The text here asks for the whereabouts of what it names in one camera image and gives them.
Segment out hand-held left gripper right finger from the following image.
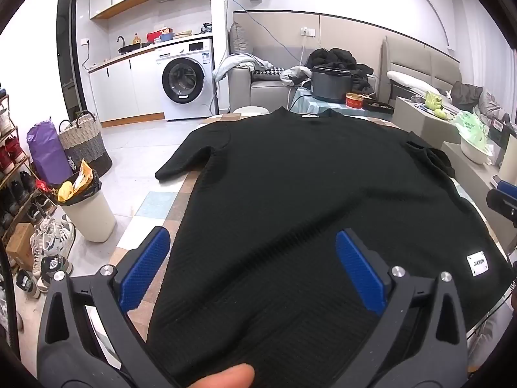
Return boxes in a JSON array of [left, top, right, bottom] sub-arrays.
[[331, 228, 469, 388]]

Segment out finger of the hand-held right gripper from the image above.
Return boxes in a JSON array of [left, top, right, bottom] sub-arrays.
[[486, 176, 517, 227]]

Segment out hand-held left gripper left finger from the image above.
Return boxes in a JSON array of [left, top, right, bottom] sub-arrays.
[[36, 226, 180, 388]]

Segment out black knit sweater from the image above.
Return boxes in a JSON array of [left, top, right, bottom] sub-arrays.
[[146, 107, 515, 388]]

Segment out pile of black clothes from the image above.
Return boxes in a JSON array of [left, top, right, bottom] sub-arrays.
[[307, 48, 376, 98]]

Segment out light grey clothes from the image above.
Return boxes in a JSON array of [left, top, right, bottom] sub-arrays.
[[213, 53, 275, 83]]

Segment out person's left hand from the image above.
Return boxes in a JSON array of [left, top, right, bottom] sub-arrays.
[[188, 364, 256, 388]]

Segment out white basin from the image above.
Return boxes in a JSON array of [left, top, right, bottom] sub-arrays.
[[459, 133, 493, 165]]

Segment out checked blanket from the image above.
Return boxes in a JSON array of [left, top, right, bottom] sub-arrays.
[[81, 111, 512, 372]]

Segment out green plastic bag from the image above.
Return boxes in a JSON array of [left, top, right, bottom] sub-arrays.
[[452, 111, 491, 156]]

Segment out beige trash bin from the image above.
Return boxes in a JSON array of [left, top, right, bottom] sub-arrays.
[[57, 159, 118, 244]]

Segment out pile of shoes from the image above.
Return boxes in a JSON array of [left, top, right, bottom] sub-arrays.
[[16, 214, 77, 300]]

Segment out dark jacket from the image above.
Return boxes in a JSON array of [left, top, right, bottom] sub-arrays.
[[450, 81, 485, 114]]

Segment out grey side cabinet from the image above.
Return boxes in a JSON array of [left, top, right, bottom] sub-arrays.
[[393, 96, 517, 251]]

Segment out green plush toy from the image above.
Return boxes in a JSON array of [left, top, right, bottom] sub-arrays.
[[424, 91, 449, 120]]

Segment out cardboard box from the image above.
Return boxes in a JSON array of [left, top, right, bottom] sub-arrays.
[[6, 223, 35, 271]]

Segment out woven laundry basket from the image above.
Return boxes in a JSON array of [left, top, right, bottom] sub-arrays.
[[58, 110, 113, 178]]

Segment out white pillow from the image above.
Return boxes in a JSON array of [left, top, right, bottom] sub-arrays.
[[386, 70, 441, 95]]

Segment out black tray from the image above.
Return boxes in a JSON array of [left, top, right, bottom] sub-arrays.
[[364, 99, 394, 114]]

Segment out purple bag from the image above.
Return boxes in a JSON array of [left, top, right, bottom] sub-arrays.
[[26, 119, 73, 184]]

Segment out shoe rack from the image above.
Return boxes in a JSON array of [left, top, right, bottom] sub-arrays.
[[0, 85, 57, 243]]

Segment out white kitchen base cabinets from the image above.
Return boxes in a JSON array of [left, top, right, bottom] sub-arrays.
[[88, 46, 166, 124]]

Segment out glass side table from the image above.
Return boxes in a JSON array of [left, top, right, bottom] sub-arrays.
[[289, 87, 394, 122]]

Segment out black rice cooker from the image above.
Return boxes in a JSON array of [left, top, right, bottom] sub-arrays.
[[310, 66, 354, 103]]

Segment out white washing machine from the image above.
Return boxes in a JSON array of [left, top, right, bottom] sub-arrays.
[[155, 38, 219, 121]]

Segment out grey sofa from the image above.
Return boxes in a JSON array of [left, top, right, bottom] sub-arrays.
[[228, 65, 311, 114]]

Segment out grey white garment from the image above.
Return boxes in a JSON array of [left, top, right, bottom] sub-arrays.
[[280, 66, 312, 87]]

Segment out houndstooth pillow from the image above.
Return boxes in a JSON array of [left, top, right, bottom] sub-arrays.
[[252, 66, 287, 81]]

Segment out grey cushion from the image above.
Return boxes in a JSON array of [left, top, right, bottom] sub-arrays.
[[229, 21, 254, 55]]

